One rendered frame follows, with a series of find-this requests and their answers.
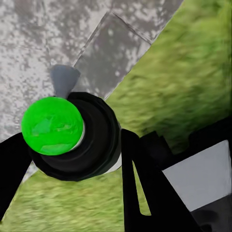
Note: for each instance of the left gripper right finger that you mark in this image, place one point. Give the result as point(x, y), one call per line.
point(168, 211)

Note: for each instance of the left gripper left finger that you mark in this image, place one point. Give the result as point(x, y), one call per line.
point(14, 161)

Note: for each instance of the insectifuge atomizer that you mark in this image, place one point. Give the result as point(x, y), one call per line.
point(72, 136)

